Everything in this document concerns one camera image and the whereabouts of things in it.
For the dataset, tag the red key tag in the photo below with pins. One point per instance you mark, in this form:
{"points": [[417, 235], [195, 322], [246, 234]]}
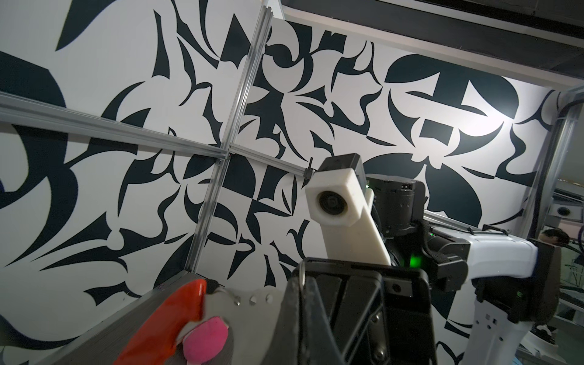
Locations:
{"points": [[155, 341]]}

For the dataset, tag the pink plush doll black hat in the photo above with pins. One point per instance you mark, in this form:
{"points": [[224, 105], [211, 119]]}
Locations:
{"points": [[205, 341]]}

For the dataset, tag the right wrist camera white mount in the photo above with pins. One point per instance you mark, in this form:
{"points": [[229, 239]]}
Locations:
{"points": [[340, 201]]}

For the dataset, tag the black wall hook rack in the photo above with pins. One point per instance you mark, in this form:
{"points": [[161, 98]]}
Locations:
{"points": [[308, 173]]}

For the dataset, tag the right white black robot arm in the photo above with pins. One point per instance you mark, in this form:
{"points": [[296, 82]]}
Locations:
{"points": [[516, 281]]}

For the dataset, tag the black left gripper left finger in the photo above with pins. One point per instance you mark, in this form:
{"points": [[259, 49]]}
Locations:
{"points": [[285, 346]]}

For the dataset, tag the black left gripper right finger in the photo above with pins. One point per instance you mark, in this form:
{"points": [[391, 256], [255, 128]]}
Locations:
{"points": [[318, 345]]}

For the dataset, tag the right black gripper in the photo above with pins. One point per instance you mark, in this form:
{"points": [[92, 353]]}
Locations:
{"points": [[381, 314]]}

